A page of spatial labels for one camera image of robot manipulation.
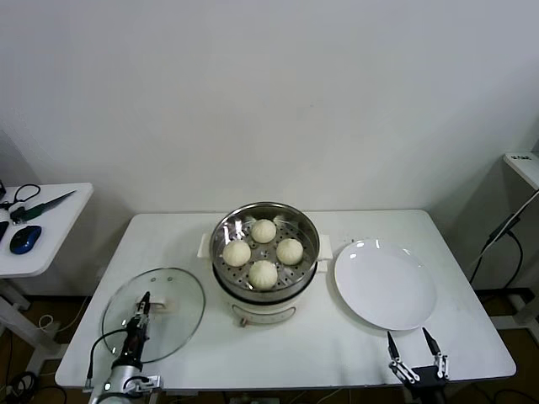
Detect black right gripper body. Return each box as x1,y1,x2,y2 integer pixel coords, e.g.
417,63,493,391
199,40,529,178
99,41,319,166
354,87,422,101
410,364,448,404

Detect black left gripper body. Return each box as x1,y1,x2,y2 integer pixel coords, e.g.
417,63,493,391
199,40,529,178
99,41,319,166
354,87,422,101
120,316,152,367

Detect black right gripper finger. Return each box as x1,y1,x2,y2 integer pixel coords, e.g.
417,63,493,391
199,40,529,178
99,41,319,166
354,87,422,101
420,327,450,378
386,331,422,383

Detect round glass pot lid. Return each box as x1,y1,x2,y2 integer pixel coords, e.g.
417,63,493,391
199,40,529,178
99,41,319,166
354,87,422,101
102,266,206,364

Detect white steamed baozi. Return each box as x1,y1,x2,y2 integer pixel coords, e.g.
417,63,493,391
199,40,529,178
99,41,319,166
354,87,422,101
251,218,278,244
275,237,305,266
248,259,279,292
222,239,252,268

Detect stainless steel steamer basket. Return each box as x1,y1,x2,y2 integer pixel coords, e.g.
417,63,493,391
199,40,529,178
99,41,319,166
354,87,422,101
197,201,333,298

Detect round white plate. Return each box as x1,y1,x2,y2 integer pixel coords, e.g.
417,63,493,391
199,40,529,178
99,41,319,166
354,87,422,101
334,238,439,332

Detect white side table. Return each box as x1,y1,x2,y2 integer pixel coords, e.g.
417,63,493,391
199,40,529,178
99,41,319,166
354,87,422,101
0,182,94,367

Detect white electric pot base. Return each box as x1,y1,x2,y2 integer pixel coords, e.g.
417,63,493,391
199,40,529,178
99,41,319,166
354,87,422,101
200,252,330,328

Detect blue computer mouse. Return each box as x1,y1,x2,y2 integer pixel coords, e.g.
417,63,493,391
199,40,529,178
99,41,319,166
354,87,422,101
9,225,44,255

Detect white shelf stand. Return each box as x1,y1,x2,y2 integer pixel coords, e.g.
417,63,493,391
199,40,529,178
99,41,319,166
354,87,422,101
479,151,539,333

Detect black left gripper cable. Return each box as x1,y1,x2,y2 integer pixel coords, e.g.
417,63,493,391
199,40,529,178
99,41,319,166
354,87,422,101
86,330,130,382

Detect white floor cable coil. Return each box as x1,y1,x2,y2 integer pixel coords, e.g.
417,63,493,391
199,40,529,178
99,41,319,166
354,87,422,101
38,313,63,334

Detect black floor cables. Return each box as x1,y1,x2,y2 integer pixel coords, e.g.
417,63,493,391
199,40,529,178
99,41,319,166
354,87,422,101
0,369,68,404

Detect black power cable with plug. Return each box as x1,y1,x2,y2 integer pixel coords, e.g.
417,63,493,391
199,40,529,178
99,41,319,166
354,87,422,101
469,213,526,291

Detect green handled blade tool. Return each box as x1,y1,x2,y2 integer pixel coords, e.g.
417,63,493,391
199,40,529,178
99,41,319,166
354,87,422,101
10,189,78,224

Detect white hanging cable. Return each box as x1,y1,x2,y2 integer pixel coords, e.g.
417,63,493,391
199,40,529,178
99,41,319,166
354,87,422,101
481,200,539,254

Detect black looped cable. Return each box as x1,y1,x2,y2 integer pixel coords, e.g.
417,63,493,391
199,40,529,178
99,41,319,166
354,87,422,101
0,183,42,211

